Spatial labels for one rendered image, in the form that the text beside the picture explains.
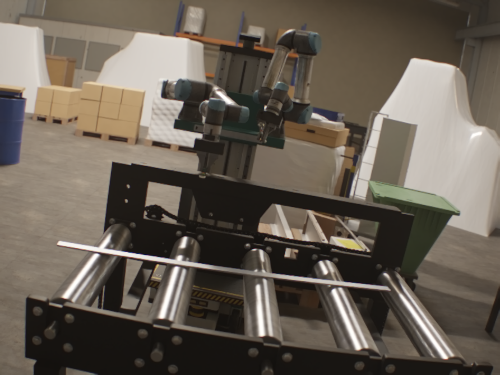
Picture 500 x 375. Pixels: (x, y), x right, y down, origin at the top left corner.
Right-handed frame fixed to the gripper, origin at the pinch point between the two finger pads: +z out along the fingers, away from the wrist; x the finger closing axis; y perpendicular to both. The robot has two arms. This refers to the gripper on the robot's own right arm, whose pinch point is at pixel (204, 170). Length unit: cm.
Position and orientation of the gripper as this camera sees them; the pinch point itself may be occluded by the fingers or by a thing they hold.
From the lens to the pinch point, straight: 232.2
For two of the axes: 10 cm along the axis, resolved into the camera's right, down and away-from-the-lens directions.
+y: -0.5, -2.1, 9.8
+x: -9.8, -1.8, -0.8
